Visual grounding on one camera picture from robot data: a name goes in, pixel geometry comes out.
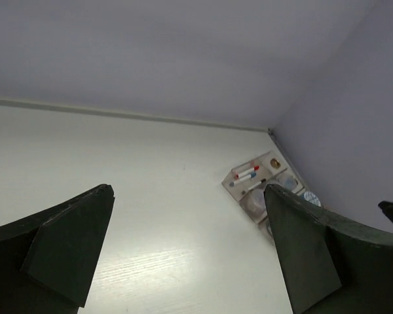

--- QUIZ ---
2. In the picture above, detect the purple clip jar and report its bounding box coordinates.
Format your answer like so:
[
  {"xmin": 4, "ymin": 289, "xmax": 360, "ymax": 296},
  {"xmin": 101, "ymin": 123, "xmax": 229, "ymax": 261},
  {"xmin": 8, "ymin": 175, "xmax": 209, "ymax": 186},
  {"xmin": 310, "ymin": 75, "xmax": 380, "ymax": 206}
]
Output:
[{"xmin": 246, "ymin": 189, "xmax": 266, "ymax": 219}]

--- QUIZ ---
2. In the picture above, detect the blue white marker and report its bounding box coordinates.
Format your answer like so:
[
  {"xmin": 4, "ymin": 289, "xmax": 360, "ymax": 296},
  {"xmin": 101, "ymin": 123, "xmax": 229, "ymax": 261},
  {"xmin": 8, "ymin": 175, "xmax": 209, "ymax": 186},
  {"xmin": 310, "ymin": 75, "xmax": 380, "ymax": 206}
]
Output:
[{"xmin": 229, "ymin": 172, "xmax": 257, "ymax": 187}]

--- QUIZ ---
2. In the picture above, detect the clear compartment organizer tray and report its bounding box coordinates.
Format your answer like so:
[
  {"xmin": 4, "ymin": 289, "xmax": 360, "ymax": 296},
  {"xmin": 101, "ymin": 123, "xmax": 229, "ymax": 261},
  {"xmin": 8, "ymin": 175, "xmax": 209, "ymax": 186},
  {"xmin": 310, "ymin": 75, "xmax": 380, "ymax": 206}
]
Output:
[{"xmin": 222, "ymin": 150, "xmax": 310, "ymax": 240}]

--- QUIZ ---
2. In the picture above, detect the blue lid jar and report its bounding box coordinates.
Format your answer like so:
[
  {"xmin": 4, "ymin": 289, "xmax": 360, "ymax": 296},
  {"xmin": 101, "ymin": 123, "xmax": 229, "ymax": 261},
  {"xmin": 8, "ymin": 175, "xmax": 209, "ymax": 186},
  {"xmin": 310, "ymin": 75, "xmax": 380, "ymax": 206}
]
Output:
[
  {"xmin": 303, "ymin": 191, "xmax": 322, "ymax": 207},
  {"xmin": 265, "ymin": 220, "xmax": 274, "ymax": 241}
]

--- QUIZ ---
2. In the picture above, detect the black white marker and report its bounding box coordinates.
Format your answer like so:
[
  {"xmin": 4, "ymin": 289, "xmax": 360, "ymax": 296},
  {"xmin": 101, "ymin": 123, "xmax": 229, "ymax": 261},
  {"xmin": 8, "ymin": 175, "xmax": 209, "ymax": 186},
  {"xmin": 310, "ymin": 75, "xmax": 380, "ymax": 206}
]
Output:
[{"xmin": 241, "ymin": 179, "xmax": 266, "ymax": 195}]

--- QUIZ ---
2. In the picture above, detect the red white marker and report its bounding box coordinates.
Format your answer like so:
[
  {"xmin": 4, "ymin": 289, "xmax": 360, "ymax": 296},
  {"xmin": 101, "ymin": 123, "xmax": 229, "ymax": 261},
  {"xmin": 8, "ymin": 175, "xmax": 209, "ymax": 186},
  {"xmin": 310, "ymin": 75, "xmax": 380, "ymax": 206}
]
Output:
[{"xmin": 235, "ymin": 166, "xmax": 259, "ymax": 179}]

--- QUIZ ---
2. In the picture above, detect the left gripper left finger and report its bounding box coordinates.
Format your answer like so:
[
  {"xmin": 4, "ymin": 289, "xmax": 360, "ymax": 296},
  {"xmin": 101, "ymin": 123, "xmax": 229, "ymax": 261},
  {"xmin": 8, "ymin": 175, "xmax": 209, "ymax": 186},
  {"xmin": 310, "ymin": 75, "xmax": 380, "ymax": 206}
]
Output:
[{"xmin": 0, "ymin": 184, "xmax": 115, "ymax": 313}]

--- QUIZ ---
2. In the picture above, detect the clear pin jar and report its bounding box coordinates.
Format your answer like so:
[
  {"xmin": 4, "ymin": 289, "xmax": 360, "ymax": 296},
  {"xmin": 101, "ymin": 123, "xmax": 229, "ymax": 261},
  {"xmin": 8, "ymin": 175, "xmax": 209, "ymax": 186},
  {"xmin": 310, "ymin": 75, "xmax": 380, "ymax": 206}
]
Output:
[{"xmin": 277, "ymin": 173, "xmax": 299, "ymax": 191}]

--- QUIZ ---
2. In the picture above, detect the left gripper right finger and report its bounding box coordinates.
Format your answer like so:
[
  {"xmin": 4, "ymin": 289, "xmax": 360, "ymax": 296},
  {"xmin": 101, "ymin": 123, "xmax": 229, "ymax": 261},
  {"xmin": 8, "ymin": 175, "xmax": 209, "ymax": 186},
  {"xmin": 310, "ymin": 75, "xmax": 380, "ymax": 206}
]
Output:
[{"xmin": 264, "ymin": 184, "xmax": 393, "ymax": 313}]

